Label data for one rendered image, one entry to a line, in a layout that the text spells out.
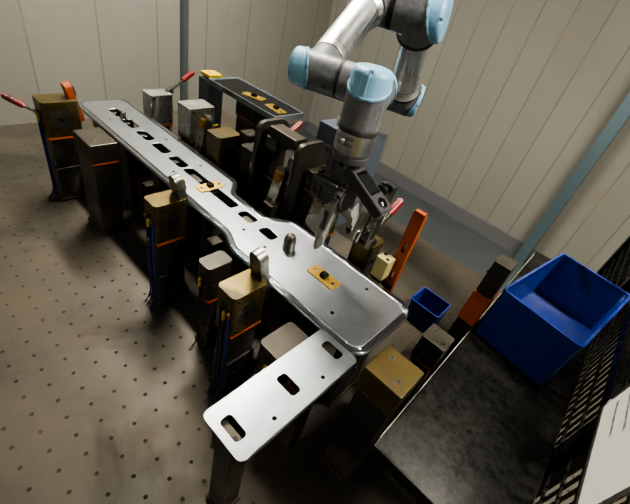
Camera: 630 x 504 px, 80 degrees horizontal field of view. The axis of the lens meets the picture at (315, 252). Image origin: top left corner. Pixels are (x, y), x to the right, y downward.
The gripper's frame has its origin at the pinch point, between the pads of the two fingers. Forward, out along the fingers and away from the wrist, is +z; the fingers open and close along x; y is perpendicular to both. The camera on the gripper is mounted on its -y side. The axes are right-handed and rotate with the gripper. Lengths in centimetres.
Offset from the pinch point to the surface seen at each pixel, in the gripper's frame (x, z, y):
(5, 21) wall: -7, 12, 250
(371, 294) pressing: -5.7, 11.6, -10.5
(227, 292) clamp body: 24.5, 6.9, 5.5
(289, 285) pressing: 8.8, 11.4, 2.9
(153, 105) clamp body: -13, 7, 102
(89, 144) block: 20, 7, 77
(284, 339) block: 18.9, 13.6, -6.6
